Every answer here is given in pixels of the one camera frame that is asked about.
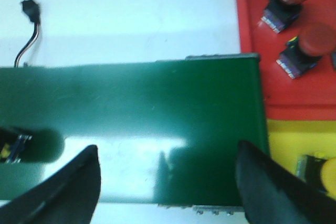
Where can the dark item at plate edge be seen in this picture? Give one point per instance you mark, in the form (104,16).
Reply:
(333,60)

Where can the red mushroom push button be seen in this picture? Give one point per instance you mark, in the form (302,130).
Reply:
(304,51)
(280,14)

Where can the red plate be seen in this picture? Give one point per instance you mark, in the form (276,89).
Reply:
(309,97)

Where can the aluminium conveyor front rail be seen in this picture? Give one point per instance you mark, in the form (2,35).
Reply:
(201,209)

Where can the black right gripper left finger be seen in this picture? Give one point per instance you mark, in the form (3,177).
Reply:
(68,196)

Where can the yellow mushroom push button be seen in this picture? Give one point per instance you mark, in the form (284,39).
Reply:
(318,171)
(13,143)

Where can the green conveyor belt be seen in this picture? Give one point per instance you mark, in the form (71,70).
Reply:
(167,132)

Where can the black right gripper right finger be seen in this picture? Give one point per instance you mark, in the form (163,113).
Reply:
(271,194)

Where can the yellow plate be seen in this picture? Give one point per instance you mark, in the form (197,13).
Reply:
(288,140)

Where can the black plug with cable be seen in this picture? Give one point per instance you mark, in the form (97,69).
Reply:
(32,10)

